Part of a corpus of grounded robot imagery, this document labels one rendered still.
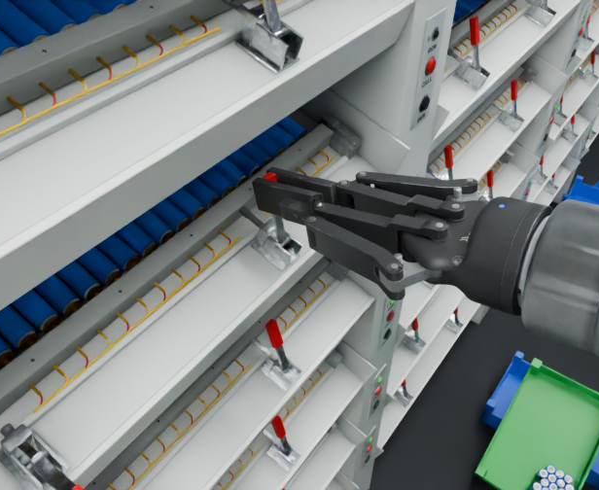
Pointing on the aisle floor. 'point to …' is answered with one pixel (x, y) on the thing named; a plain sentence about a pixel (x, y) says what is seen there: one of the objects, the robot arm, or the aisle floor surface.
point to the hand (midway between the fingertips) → (295, 196)
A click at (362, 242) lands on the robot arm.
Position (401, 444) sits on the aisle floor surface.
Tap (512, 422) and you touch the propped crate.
